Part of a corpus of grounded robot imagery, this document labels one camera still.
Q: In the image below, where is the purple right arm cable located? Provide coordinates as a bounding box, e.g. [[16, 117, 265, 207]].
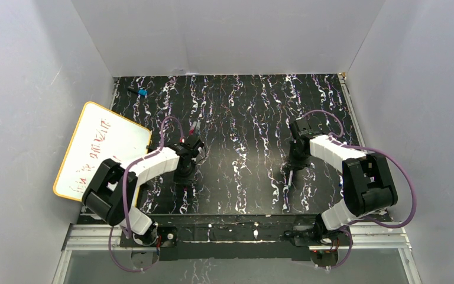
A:
[[299, 109, 418, 269]]

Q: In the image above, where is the black pen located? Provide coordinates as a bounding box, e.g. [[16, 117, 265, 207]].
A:
[[194, 120, 201, 134]]

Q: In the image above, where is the yellow framed whiteboard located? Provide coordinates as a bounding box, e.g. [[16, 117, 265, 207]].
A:
[[53, 101, 151, 202]]

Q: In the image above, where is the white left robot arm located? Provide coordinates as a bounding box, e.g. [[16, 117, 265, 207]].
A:
[[81, 134, 205, 237]]

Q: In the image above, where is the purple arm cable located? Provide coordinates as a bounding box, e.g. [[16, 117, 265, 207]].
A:
[[107, 116, 187, 273], [299, 109, 418, 269]]

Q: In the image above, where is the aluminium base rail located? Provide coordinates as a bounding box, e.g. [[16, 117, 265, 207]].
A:
[[52, 222, 421, 283]]

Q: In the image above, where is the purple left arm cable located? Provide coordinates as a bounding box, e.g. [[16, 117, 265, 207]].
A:
[[107, 116, 187, 273]]

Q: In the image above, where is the white green pen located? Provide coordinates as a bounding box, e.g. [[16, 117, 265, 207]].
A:
[[287, 170, 293, 187]]

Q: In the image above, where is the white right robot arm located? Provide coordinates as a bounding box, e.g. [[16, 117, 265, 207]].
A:
[[288, 118, 398, 240]]

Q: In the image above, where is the blue capped black marker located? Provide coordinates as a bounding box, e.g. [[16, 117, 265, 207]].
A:
[[127, 86, 148, 96]]

